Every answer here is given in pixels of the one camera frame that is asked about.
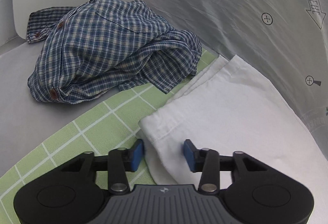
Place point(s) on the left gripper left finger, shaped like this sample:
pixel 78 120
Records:
pixel 135 155

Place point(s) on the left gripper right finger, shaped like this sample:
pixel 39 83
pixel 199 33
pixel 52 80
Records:
pixel 191 155

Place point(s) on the white garment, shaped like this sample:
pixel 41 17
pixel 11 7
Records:
pixel 230 106

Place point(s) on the green checked cloth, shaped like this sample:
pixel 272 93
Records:
pixel 111 124

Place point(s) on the blue plaid shirt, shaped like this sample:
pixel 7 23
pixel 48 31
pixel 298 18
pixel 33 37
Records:
pixel 105 44

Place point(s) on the grey printed backdrop sheet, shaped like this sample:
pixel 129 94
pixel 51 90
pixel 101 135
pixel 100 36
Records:
pixel 286 40

